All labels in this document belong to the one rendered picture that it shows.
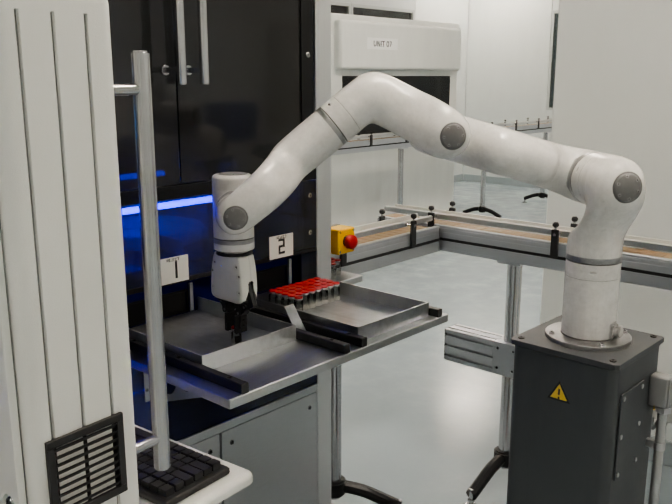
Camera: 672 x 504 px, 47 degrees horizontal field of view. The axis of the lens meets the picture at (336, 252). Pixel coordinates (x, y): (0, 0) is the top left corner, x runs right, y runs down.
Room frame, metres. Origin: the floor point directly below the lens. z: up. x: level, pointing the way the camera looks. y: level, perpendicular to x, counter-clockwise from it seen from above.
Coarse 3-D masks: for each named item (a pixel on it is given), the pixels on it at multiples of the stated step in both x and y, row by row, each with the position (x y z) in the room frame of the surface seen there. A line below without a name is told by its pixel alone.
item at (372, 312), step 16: (352, 288) 1.96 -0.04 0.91; (368, 288) 1.93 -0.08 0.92; (272, 304) 1.79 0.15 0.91; (336, 304) 1.89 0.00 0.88; (352, 304) 1.89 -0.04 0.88; (368, 304) 1.89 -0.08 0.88; (384, 304) 1.89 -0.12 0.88; (400, 304) 1.85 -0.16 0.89; (416, 304) 1.82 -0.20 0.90; (320, 320) 1.69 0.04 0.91; (336, 320) 1.76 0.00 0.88; (352, 320) 1.76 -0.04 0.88; (368, 320) 1.76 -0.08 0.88; (384, 320) 1.68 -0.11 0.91; (400, 320) 1.72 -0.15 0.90; (416, 320) 1.77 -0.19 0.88; (368, 336) 1.64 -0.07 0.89
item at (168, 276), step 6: (168, 258) 1.69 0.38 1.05; (174, 258) 1.71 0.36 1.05; (180, 258) 1.72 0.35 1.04; (186, 258) 1.73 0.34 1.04; (162, 264) 1.68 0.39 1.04; (168, 264) 1.69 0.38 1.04; (174, 264) 1.71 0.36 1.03; (180, 264) 1.72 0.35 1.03; (186, 264) 1.73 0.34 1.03; (162, 270) 1.68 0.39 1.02; (168, 270) 1.69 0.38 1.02; (174, 270) 1.70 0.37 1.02; (180, 270) 1.72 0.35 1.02; (186, 270) 1.73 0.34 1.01; (162, 276) 1.68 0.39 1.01; (168, 276) 1.69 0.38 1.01; (174, 276) 1.70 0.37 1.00; (180, 276) 1.72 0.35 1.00; (186, 276) 1.73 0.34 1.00; (162, 282) 1.68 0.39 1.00; (168, 282) 1.69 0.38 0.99; (174, 282) 1.70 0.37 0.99
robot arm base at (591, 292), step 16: (576, 272) 1.67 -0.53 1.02; (592, 272) 1.65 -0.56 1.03; (608, 272) 1.64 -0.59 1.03; (576, 288) 1.66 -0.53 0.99; (592, 288) 1.65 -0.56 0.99; (608, 288) 1.65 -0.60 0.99; (576, 304) 1.66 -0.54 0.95; (592, 304) 1.64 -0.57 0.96; (608, 304) 1.65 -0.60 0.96; (576, 320) 1.66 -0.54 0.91; (592, 320) 1.64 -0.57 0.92; (608, 320) 1.65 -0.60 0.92; (560, 336) 1.68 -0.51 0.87; (576, 336) 1.66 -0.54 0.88; (592, 336) 1.64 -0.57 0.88; (608, 336) 1.65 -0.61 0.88; (624, 336) 1.68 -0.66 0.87
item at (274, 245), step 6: (282, 234) 1.96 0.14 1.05; (288, 234) 1.97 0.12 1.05; (270, 240) 1.93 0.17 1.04; (276, 240) 1.94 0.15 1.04; (288, 240) 1.97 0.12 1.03; (270, 246) 1.93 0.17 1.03; (276, 246) 1.94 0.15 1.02; (288, 246) 1.97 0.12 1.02; (270, 252) 1.93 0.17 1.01; (276, 252) 1.94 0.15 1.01; (288, 252) 1.97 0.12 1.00; (270, 258) 1.93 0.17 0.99; (276, 258) 1.94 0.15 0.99
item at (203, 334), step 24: (192, 312) 1.83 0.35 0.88; (216, 312) 1.80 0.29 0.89; (144, 336) 1.56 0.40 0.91; (168, 336) 1.65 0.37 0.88; (192, 336) 1.65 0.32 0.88; (216, 336) 1.65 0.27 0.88; (264, 336) 1.56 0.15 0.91; (288, 336) 1.61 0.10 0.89; (192, 360) 1.45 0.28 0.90; (216, 360) 1.46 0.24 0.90
